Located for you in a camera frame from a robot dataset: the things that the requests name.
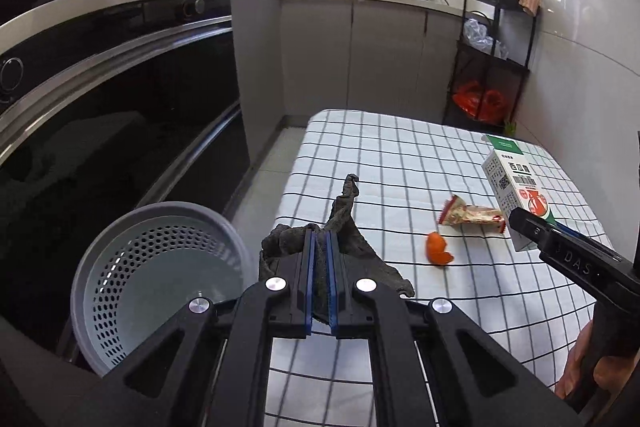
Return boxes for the dark grey rag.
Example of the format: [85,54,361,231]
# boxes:
[258,173,416,324]

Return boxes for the white green milk carton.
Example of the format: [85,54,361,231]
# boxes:
[483,134,555,251]

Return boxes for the red snack wrapper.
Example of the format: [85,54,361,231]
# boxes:
[438,195,506,233]

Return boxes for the orange peel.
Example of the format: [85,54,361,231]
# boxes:
[425,232,454,267]

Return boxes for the grey perforated trash basket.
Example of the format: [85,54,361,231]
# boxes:
[70,202,258,376]

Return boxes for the grey kitchen cabinets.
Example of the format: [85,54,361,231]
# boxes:
[231,0,462,162]

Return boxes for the right hand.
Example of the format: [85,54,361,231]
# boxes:
[553,319,640,403]

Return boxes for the white black checkered tablecloth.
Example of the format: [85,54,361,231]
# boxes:
[262,109,611,426]

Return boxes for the red plastic bag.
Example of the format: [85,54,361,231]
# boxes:
[452,80,510,124]

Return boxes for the black metal shelf rack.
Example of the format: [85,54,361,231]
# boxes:
[442,0,538,135]

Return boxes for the clear bag on shelf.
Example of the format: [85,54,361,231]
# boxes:
[463,18,509,60]

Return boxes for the black built-in oven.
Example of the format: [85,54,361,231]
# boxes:
[1,0,250,352]

